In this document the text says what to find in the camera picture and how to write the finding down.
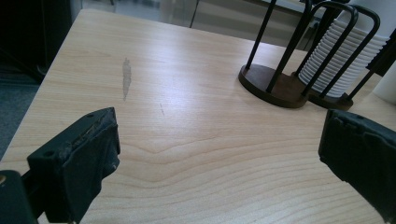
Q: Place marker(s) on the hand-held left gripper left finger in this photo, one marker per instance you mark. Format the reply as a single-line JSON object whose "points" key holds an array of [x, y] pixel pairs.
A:
{"points": [[71, 161]]}

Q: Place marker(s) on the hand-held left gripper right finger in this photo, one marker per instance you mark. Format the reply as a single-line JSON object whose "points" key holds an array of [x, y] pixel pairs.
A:
{"points": [[364, 149]]}

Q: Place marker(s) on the single white paper cup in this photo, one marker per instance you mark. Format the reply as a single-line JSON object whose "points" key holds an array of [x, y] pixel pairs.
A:
{"points": [[387, 87]]}

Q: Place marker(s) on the stack of white paper cups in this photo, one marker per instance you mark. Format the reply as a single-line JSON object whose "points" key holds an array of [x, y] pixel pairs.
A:
{"points": [[344, 46]]}

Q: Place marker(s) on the dark curtain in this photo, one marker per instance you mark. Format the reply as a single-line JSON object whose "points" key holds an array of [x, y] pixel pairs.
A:
{"points": [[25, 31]]}

